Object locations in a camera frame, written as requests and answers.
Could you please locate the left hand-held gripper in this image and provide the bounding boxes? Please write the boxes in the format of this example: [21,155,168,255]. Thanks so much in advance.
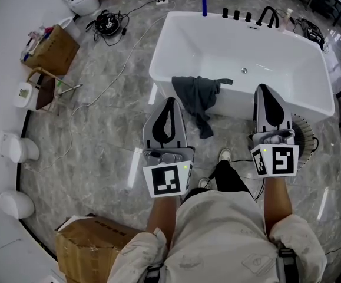
[142,97,196,199]

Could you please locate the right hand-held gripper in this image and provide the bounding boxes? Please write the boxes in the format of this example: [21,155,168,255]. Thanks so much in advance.
[248,83,300,178]

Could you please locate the ribbed round basket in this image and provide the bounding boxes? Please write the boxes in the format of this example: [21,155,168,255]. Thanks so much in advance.
[289,113,320,174]

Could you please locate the dark grey cloth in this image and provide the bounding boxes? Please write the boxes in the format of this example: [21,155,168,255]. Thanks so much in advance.
[171,75,234,140]

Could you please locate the person's left forearm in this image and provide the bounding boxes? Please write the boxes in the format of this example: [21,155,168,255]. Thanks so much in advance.
[145,195,179,249]

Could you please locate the person's right forearm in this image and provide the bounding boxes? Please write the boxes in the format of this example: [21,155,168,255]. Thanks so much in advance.
[263,175,293,238]

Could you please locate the white bathtub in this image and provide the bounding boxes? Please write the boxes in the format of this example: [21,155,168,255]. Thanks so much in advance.
[148,10,336,126]

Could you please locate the person's white shoe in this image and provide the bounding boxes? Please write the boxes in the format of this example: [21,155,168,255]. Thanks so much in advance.
[197,177,213,190]
[218,147,233,163]

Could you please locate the person's black trouser leg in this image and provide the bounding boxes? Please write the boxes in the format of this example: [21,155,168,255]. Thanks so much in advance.
[215,159,253,195]

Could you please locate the clear soap bottle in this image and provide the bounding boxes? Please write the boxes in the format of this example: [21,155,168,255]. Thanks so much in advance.
[278,8,295,32]

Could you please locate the black curved faucet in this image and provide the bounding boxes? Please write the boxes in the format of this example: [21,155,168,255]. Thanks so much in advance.
[255,6,280,29]

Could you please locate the person's light printed shirt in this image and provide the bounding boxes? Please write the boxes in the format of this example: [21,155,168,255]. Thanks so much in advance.
[107,187,327,283]

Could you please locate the open cardboard box with items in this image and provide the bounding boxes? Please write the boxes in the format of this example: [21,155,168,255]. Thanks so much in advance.
[20,24,81,77]

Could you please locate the taped cardboard box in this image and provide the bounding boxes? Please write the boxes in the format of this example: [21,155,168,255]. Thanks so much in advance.
[54,215,144,283]

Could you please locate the white bin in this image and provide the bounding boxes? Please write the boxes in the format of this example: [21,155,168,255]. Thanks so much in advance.
[58,15,81,40]

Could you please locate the small white container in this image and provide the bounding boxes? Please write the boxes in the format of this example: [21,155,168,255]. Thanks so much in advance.
[12,81,40,110]

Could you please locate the white two-piece toilet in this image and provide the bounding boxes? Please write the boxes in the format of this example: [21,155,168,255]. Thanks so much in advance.
[0,130,41,164]

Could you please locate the white oval toilet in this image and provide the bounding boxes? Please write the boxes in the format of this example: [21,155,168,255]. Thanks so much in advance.
[0,190,36,220]

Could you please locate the long white cable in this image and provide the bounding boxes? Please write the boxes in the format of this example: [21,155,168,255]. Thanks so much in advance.
[25,0,177,173]

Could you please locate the black bag with cables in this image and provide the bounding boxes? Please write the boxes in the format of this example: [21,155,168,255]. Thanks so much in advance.
[297,17,330,54]

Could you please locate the brown stool with gold frame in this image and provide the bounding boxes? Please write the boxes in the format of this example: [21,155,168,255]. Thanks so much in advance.
[25,67,84,115]

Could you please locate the grey shoulder strap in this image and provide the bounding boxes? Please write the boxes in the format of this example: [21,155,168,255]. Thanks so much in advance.
[277,247,300,283]
[144,262,167,283]

